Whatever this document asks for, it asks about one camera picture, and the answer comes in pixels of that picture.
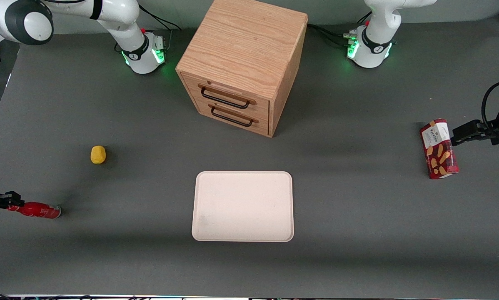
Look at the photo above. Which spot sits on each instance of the red cookie box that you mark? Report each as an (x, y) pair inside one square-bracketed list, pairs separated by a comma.
[(440, 150)]

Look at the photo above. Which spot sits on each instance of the beige rectangular tray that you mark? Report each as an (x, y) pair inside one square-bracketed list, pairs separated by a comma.
[(243, 206)]

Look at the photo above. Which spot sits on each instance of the yellow lemon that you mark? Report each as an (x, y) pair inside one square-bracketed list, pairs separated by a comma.
[(98, 155)]

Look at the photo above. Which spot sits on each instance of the grey table mat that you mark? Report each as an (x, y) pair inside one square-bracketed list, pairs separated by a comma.
[(358, 208)]

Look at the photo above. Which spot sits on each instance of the red coke bottle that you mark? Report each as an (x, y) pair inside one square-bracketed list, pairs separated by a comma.
[(39, 211)]

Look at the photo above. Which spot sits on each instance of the wooden drawer cabinet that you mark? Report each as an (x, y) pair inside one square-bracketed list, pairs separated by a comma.
[(245, 41)]

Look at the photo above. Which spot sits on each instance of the wooden drawer front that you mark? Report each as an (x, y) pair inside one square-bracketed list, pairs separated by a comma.
[(228, 88), (249, 125)]

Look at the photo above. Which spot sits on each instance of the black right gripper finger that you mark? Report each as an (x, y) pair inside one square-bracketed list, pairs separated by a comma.
[(13, 195), (15, 203)]

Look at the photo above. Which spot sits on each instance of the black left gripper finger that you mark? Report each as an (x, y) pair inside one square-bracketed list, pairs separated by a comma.
[(473, 126), (462, 138)]

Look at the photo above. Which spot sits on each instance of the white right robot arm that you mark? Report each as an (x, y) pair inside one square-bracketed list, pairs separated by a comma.
[(120, 25)]

